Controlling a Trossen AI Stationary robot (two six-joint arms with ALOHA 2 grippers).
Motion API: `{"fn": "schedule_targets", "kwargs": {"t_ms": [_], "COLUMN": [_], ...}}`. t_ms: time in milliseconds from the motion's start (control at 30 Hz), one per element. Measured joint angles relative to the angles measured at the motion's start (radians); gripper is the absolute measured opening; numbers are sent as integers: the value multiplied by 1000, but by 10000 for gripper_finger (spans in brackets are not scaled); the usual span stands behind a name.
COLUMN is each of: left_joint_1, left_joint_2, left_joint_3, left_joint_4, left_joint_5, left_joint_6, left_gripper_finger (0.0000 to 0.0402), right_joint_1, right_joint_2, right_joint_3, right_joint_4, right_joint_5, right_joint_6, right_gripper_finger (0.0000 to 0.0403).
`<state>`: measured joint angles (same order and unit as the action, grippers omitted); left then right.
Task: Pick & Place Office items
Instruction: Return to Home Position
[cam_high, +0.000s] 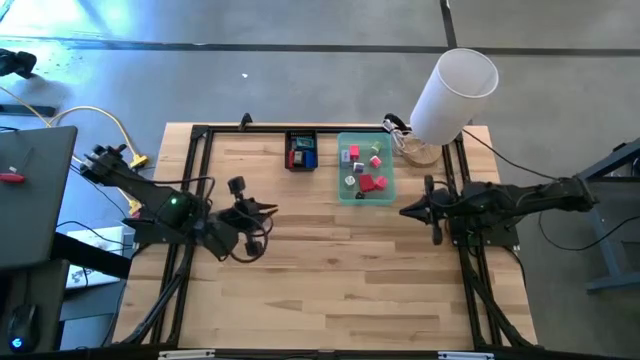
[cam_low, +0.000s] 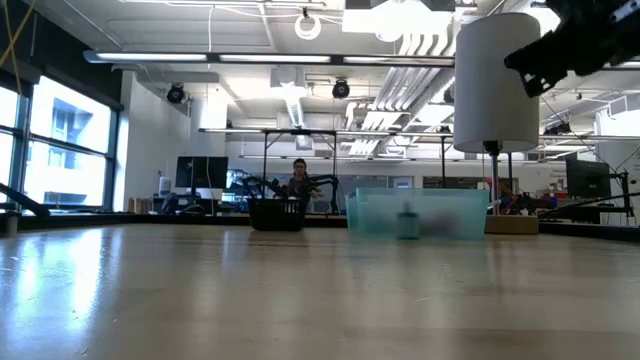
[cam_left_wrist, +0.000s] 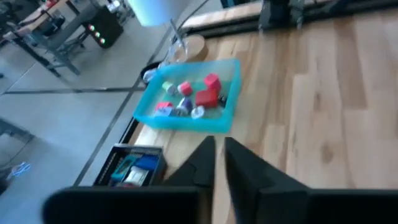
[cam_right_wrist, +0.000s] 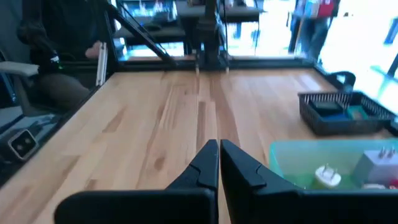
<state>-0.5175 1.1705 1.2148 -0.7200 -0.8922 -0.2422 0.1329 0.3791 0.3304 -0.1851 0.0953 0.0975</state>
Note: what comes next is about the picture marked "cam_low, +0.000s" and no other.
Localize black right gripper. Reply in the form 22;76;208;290
503;0;640;99

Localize green white usb charger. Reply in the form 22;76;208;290
396;201;421;241

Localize white table lamp wooden base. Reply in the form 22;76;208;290
452;12;542;236

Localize black computer monitor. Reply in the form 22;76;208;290
565;158;612;199
174;155;230;190

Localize white ceiling ducts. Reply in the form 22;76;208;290
344;29;456;156

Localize teal translucent plastic bin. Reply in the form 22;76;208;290
344;187;491;242

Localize person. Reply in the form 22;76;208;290
284;157;321;214

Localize black mesh basket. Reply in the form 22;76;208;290
247;198;310;233

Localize long ceiling light bar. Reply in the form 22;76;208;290
82;49;456;69

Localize large glass window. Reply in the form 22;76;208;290
0;74;119;211

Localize white cable coil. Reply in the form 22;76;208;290
293;13;323;41

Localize black background workstation frame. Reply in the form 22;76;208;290
262;128;449;216

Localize grey cylinder post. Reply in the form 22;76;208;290
2;210;21;236

